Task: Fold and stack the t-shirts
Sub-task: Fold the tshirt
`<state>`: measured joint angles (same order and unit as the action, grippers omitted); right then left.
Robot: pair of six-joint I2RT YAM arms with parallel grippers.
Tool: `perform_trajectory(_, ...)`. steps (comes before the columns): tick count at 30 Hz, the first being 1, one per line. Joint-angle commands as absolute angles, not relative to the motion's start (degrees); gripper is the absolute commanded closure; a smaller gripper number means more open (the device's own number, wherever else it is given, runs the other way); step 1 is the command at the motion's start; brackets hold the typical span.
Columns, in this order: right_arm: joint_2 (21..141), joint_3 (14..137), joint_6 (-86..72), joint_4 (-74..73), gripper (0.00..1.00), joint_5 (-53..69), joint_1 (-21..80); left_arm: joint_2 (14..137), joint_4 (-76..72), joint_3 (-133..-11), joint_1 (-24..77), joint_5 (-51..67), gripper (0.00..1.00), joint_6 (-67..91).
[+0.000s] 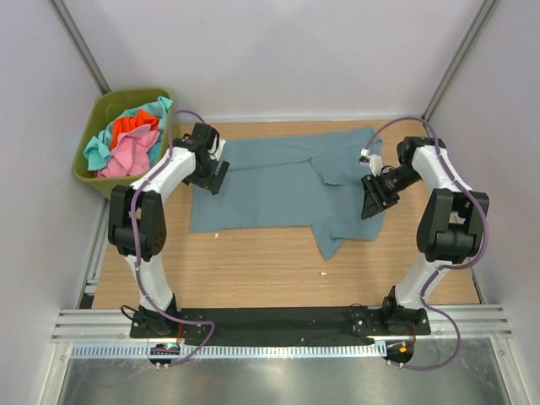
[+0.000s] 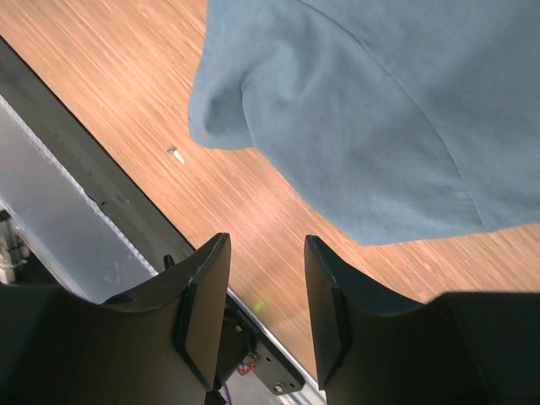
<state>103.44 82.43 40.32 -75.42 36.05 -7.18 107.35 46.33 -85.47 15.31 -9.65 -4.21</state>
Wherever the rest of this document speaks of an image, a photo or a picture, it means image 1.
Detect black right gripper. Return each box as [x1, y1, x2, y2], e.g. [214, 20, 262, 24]
[360, 165, 421, 220]

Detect blue-grey t shirt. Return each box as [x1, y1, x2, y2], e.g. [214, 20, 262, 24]
[190, 127, 384, 260]

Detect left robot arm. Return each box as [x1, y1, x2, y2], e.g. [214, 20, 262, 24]
[108, 123, 229, 338]

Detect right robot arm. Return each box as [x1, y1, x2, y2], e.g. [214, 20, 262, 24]
[359, 137, 489, 335]

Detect pink t shirt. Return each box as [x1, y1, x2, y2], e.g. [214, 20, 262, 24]
[96, 125, 161, 178]

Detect orange t shirt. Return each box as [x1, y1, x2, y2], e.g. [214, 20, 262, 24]
[109, 109, 159, 150]

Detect teal t shirt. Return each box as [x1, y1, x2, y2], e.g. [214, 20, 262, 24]
[83, 96, 173, 177]

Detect green plastic bin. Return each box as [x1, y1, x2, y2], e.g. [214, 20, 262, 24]
[72, 88, 173, 198]

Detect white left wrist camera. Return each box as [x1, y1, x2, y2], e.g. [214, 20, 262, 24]
[208, 135, 226, 161]

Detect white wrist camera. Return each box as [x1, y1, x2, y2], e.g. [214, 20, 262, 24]
[208, 135, 226, 161]
[359, 148, 384, 176]

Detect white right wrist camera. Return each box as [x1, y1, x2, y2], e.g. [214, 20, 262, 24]
[359, 148, 384, 176]

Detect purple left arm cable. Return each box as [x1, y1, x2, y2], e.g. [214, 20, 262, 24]
[128, 110, 216, 368]

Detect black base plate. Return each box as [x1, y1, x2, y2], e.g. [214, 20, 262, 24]
[130, 304, 431, 347]

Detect aluminium frame rail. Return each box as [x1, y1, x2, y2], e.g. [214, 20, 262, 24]
[51, 304, 513, 343]

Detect white slotted cable duct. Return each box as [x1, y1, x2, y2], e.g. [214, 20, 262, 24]
[71, 341, 386, 360]

